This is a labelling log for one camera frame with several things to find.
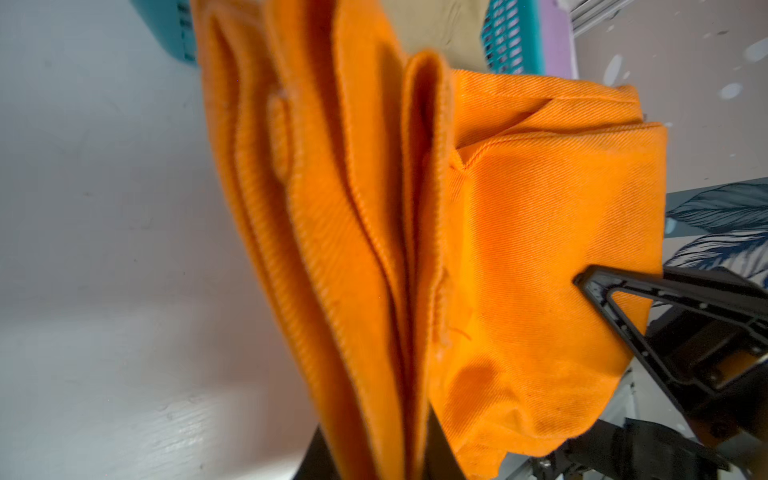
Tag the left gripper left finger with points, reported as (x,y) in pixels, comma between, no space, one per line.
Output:
(345,446)

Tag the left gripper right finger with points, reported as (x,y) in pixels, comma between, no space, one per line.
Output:
(700,334)

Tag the lilac pants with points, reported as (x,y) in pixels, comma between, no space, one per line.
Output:
(557,40)

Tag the khaki pants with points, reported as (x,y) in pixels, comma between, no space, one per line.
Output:
(452,27)

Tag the teal plastic basket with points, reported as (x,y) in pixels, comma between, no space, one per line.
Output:
(511,35)

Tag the orange pants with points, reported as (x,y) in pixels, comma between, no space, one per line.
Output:
(417,228)

